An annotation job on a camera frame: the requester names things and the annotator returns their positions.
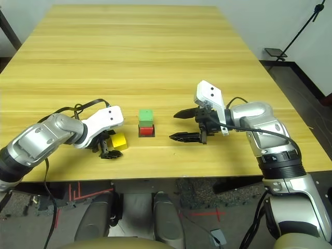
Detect wooden side table black legs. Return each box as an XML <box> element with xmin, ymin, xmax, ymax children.
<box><xmin>0</xmin><ymin>7</ymin><xmax>22</xmax><ymax>52</ymax></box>

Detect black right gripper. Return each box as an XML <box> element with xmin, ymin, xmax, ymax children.
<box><xmin>169</xmin><ymin>107</ymin><xmax>223</xmax><ymax>145</ymax></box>

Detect black floor cable bundle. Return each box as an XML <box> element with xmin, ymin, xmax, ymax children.
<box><xmin>238</xmin><ymin>191</ymin><xmax>270</xmax><ymax>249</ymax></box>

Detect yellow wooden block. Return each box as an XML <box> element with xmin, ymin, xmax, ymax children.
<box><xmin>111</xmin><ymin>133</ymin><xmax>129</xmax><ymax>150</ymax></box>

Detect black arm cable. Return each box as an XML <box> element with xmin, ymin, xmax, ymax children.
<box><xmin>207</xmin><ymin>97</ymin><xmax>301</xmax><ymax>154</ymax></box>
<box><xmin>38</xmin><ymin>98</ymin><xmax>110</xmax><ymax>249</ymax></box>

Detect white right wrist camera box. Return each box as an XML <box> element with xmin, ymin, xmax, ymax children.
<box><xmin>193</xmin><ymin>80</ymin><xmax>229</xmax><ymax>136</ymax></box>

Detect beige robot torso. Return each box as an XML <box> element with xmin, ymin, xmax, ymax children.
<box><xmin>58</xmin><ymin>240</ymin><xmax>169</xmax><ymax>249</ymax></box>

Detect black table frame beam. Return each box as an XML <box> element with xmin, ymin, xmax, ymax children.
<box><xmin>212</xmin><ymin>177</ymin><xmax>263</xmax><ymax>195</ymax></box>

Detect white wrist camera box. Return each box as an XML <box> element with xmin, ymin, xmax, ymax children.
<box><xmin>193</xmin><ymin>80</ymin><xmax>229</xmax><ymax>136</ymax></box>
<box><xmin>74</xmin><ymin>105</ymin><xmax>125</xmax><ymax>149</ymax></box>

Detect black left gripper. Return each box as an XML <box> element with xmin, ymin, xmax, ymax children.
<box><xmin>90</xmin><ymin>129</ymin><xmax>124</xmax><ymax>159</ymax></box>

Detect grey right robot leg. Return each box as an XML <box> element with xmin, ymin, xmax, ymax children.
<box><xmin>154</xmin><ymin>191</ymin><xmax>185</xmax><ymax>247</ymax></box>

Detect green wooden block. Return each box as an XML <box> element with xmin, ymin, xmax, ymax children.
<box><xmin>139</xmin><ymin>109</ymin><xmax>154</xmax><ymax>128</ymax></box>

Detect grey left robot leg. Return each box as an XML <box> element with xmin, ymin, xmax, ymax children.
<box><xmin>74</xmin><ymin>193</ymin><xmax>115</xmax><ymax>242</ymax></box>

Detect black tripod stand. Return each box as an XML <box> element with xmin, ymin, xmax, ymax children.
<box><xmin>264</xmin><ymin>0</ymin><xmax>327</xmax><ymax>62</ymax></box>

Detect black square pad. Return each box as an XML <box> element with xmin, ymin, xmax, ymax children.
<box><xmin>138</xmin><ymin>124</ymin><xmax>156</xmax><ymax>137</ymax></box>

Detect small grey floor box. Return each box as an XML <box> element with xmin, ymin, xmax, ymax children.
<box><xmin>210</xmin><ymin>229</ymin><xmax>227</xmax><ymax>246</ymax></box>

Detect grey robot leg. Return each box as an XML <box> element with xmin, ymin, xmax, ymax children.
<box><xmin>154</xmin><ymin>191</ymin><xmax>185</xmax><ymax>247</ymax></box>
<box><xmin>74</xmin><ymin>193</ymin><xmax>115</xmax><ymax>242</ymax></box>

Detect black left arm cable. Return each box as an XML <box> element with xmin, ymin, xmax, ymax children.
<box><xmin>38</xmin><ymin>98</ymin><xmax>110</xmax><ymax>249</ymax></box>

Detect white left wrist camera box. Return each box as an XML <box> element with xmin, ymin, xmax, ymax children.
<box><xmin>74</xmin><ymin>105</ymin><xmax>125</xmax><ymax>149</ymax></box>

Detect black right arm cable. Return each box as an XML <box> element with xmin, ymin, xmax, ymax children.
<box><xmin>207</xmin><ymin>97</ymin><xmax>301</xmax><ymax>154</ymax></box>

